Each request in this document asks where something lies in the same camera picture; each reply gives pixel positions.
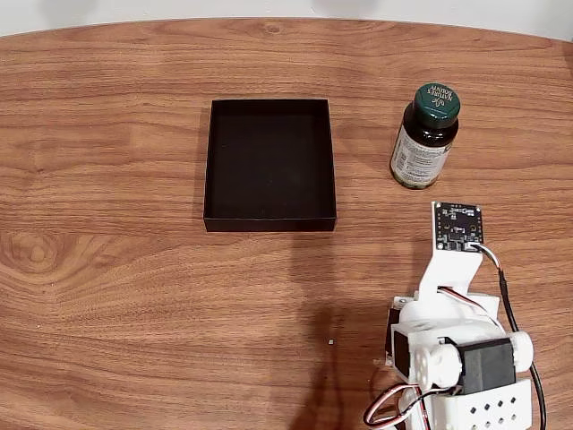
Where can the green-capped dark pill bottle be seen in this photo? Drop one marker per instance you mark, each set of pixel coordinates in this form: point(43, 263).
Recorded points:
point(425, 148)

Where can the shallow black box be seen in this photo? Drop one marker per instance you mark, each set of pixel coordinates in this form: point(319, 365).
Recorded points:
point(268, 170)

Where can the camera circuit board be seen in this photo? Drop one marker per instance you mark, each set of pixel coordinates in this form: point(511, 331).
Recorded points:
point(457, 226)

